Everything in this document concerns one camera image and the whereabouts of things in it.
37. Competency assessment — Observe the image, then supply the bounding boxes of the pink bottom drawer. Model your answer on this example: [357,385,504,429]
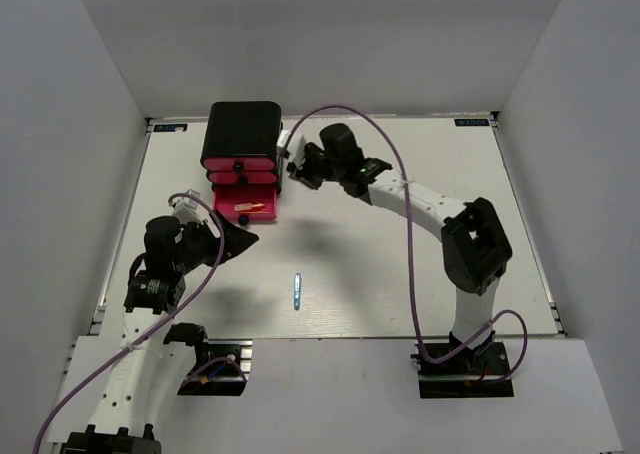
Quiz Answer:
[213,184,277,226]

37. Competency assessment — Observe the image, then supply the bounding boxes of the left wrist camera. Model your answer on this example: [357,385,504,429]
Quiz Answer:
[168,189,206,225]

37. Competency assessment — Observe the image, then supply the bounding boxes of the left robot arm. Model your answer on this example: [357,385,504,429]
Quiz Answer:
[61,207,259,453]

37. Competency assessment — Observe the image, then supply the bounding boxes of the blue corner label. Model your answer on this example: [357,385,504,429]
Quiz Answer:
[153,123,188,133]
[454,118,490,127]

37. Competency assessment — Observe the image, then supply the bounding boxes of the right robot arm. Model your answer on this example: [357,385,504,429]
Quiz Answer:
[277,123,513,373]

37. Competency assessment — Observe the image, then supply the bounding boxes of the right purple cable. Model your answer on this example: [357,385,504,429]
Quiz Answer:
[282,105,530,386]

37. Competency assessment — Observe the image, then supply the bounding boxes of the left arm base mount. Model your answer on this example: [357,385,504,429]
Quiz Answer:
[164,323,254,397]

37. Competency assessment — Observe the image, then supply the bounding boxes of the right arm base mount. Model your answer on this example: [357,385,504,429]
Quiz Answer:
[410,342,514,399]

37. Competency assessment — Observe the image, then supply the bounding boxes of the pink top drawer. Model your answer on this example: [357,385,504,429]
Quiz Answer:
[202,156,276,171]

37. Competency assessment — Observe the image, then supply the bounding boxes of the blue pen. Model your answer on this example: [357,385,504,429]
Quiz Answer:
[293,273,302,311]

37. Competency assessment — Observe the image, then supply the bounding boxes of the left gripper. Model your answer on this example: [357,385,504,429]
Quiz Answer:
[175,209,260,274]

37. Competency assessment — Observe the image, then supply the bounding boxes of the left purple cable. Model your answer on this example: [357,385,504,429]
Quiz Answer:
[32,192,249,454]

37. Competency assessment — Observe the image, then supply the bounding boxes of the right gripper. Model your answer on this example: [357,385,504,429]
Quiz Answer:
[289,145,346,190]

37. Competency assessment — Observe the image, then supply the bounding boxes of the left blue corner label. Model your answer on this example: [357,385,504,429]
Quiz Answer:
[153,123,188,133]

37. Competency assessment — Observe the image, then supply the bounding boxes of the pink drawer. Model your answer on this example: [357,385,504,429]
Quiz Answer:
[202,156,276,171]
[213,184,277,226]
[207,170,278,186]

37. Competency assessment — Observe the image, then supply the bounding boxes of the black drawer cabinet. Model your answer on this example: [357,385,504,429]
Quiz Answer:
[200,101,283,195]

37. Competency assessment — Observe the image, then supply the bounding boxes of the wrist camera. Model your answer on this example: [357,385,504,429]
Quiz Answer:
[276,129,307,172]
[168,189,206,225]

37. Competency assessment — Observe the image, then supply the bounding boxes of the right blue corner label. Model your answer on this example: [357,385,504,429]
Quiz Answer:
[454,118,490,127]

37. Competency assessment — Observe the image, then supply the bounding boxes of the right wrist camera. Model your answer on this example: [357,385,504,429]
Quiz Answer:
[276,129,307,172]

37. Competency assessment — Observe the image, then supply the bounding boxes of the purple cable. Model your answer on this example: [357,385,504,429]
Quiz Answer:
[282,105,530,386]
[32,192,249,454]

